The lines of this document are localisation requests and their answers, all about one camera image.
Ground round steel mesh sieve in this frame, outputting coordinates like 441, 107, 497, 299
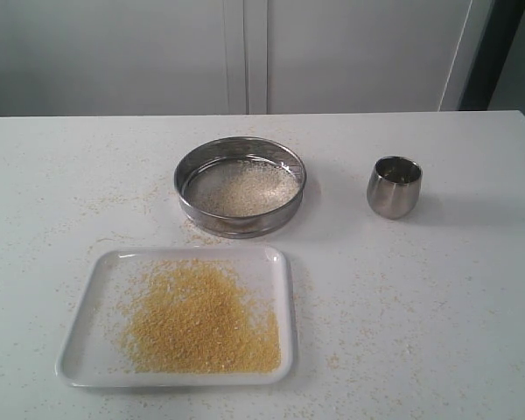
173, 136, 307, 239

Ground pale coarse grains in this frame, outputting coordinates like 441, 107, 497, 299
186, 161, 299, 217

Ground small stainless steel cup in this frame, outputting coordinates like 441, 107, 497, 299
367, 156, 423, 220

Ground yellow fine sieved grains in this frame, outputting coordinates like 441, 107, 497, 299
118, 259, 281, 374

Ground white rectangular plastic tray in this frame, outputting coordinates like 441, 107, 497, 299
55, 245, 295, 389

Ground white cabinet doors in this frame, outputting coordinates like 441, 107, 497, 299
0, 1, 493, 116

